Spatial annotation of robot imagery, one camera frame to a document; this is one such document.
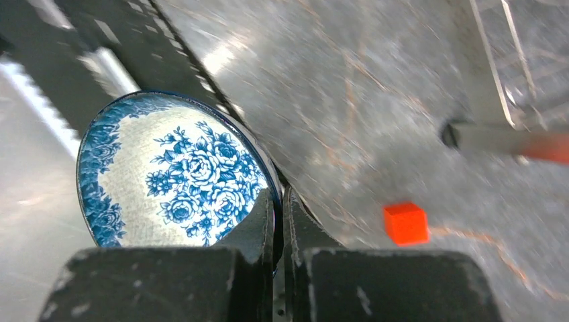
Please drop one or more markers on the blue white floral bowl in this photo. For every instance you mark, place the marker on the blue white floral bowl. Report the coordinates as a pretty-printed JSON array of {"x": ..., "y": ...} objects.
[{"x": 161, "y": 169}]

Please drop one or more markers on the orange cube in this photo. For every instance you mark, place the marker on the orange cube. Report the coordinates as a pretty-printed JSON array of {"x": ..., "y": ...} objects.
[{"x": 406, "y": 224}]

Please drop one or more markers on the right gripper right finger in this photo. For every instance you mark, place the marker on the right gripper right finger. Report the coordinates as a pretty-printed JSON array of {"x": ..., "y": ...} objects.
[{"x": 325, "y": 281}]

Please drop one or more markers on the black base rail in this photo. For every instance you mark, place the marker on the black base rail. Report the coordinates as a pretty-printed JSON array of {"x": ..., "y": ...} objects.
[{"x": 66, "y": 59}]

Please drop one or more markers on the steel two-tier dish rack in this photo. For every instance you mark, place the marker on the steel two-tier dish rack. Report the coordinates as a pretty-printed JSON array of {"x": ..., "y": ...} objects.
[{"x": 512, "y": 57}]

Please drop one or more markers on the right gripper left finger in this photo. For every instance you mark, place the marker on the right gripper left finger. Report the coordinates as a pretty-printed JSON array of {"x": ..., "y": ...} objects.
[{"x": 229, "y": 281}]

